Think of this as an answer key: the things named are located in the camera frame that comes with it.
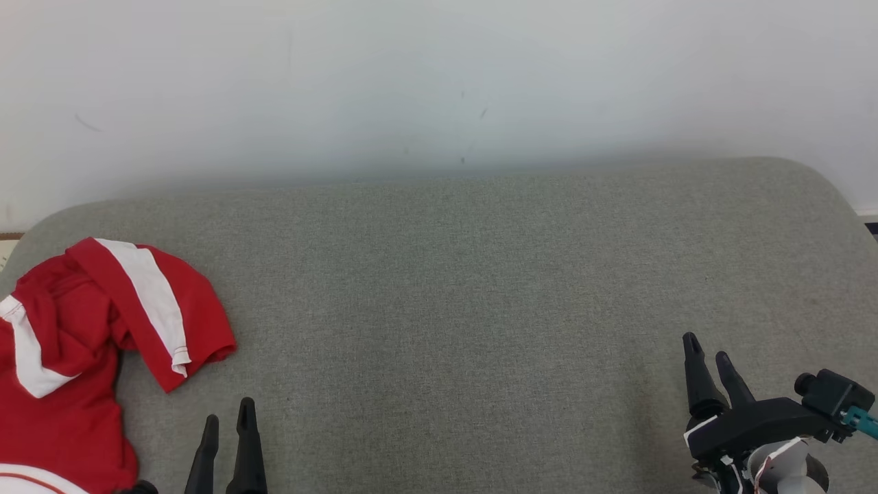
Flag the red and white t-shirt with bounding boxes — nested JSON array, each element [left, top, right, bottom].
[[0, 329, 140, 494]]

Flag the grey fabric sofa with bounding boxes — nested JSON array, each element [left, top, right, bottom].
[[0, 156, 878, 494]]

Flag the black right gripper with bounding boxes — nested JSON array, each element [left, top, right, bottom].
[[683, 332, 834, 494]]

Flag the red shorts with white stripe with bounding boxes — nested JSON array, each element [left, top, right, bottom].
[[0, 237, 237, 400]]

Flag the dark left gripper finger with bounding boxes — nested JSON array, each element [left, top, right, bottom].
[[226, 397, 268, 494], [184, 414, 220, 494]]

